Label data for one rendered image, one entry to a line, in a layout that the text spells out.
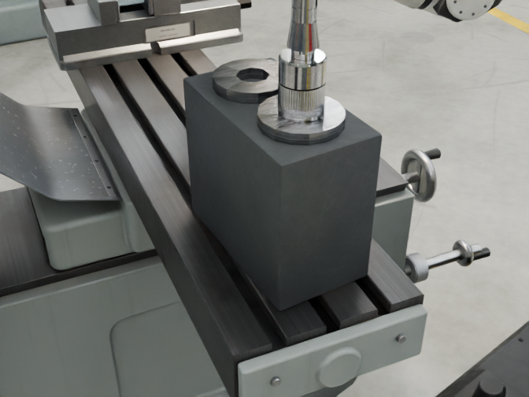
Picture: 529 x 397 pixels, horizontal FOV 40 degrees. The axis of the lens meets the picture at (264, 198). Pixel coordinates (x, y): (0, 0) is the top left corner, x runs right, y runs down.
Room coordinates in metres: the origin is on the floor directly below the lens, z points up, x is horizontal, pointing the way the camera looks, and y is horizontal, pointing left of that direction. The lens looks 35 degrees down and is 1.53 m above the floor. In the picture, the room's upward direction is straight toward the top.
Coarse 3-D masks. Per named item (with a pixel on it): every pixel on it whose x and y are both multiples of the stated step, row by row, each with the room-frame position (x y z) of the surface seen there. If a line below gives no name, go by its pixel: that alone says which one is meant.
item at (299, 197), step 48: (192, 96) 0.74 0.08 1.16; (240, 96) 0.70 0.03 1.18; (192, 144) 0.75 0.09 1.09; (240, 144) 0.64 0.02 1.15; (288, 144) 0.61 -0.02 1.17; (336, 144) 0.61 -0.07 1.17; (192, 192) 0.75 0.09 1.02; (240, 192) 0.64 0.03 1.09; (288, 192) 0.58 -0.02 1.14; (336, 192) 0.60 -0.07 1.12; (240, 240) 0.64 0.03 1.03; (288, 240) 0.58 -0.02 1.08; (336, 240) 0.61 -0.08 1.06; (288, 288) 0.58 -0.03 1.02
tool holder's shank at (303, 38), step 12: (300, 0) 0.64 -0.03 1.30; (312, 0) 0.64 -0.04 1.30; (300, 12) 0.64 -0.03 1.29; (312, 12) 0.64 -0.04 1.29; (300, 24) 0.64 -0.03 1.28; (312, 24) 0.64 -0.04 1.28; (288, 36) 0.65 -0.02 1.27; (300, 36) 0.64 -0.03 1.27; (312, 36) 0.64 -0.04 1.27; (300, 48) 0.64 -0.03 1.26; (312, 48) 0.64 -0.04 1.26
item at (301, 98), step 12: (324, 72) 0.64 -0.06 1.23; (288, 84) 0.63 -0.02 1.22; (300, 84) 0.63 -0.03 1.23; (312, 84) 0.63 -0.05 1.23; (324, 84) 0.65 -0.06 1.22; (288, 96) 0.63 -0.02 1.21; (300, 96) 0.63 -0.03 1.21; (312, 96) 0.63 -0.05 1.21; (324, 96) 0.65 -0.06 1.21; (288, 108) 0.63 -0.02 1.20; (300, 108) 0.63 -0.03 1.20; (312, 108) 0.63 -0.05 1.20; (288, 120) 0.63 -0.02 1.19; (300, 120) 0.63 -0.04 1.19; (312, 120) 0.63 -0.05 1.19
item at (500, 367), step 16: (512, 336) 0.93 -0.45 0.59; (528, 336) 0.92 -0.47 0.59; (496, 352) 0.89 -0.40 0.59; (512, 352) 0.89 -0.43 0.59; (528, 352) 0.89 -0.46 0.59; (480, 368) 0.85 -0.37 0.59; (496, 368) 0.85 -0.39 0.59; (512, 368) 0.85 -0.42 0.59; (528, 368) 0.85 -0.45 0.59; (464, 384) 0.80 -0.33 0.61; (480, 384) 0.76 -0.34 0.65; (496, 384) 0.76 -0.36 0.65; (512, 384) 0.81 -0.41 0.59; (528, 384) 0.81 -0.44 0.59
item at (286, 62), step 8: (288, 48) 0.67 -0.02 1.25; (280, 56) 0.65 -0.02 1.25; (288, 56) 0.65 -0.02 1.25; (320, 56) 0.65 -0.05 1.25; (280, 64) 0.64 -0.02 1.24; (288, 64) 0.64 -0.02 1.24; (296, 64) 0.63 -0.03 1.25; (304, 64) 0.63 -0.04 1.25; (312, 64) 0.63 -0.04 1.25; (320, 64) 0.64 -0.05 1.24; (288, 72) 0.64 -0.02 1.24; (296, 72) 0.63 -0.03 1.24; (304, 72) 0.63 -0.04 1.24; (312, 72) 0.63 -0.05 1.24
